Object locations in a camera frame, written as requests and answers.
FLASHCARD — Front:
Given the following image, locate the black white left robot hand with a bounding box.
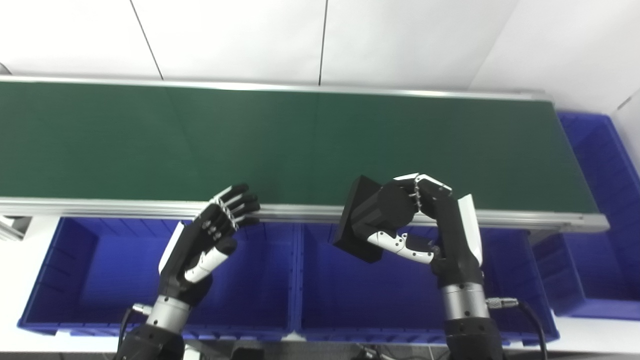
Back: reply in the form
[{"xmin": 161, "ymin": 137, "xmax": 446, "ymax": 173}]
[{"xmin": 158, "ymin": 183, "xmax": 262, "ymax": 302}]

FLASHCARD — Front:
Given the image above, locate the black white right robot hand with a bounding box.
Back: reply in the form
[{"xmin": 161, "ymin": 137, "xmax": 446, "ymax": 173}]
[{"xmin": 367, "ymin": 173, "xmax": 485, "ymax": 287}]

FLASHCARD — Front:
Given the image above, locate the black cylinder block part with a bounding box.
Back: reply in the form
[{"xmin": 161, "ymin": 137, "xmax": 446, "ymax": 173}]
[{"xmin": 333, "ymin": 175, "xmax": 419, "ymax": 265}]

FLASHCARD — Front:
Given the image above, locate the blue plastic bin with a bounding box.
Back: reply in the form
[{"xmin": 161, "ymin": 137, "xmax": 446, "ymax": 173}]
[
  {"xmin": 17, "ymin": 216, "xmax": 301, "ymax": 342},
  {"xmin": 295, "ymin": 222, "xmax": 560, "ymax": 347},
  {"xmin": 531, "ymin": 111, "xmax": 640, "ymax": 321}
]

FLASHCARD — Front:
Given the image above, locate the aluminium conveyor leg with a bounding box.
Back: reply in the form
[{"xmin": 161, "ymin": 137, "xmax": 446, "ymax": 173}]
[{"xmin": 0, "ymin": 215, "xmax": 34, "ymax": 242}]

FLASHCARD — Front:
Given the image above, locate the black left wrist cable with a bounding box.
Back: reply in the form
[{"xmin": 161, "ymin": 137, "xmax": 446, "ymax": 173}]
[{"xmin": 117, "ymin": 303, "xmax": 154, "ymax": 351}]

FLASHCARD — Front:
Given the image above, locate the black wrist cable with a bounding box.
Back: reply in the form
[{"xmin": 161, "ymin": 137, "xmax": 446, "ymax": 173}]
[
  {"xmin": 485, "ymin": 296, "xmax": 549, "ymax": 360},
  {"xmin": 117, "ymin": 303, "xmax": 154, "ymax": 351}
]

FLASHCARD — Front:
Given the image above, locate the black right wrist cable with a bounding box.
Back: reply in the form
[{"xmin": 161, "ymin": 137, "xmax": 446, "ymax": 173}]
[{"xmin": 485, "ymin": 296, "xmax": 549, "ymax": 360}]

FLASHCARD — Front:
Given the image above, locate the green conveyor belt aluminium frame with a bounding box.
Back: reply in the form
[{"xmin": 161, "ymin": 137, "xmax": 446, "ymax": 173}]
[{"xmin": 0, "ymin": 75, "xmax": 610, "ymax": 234}]

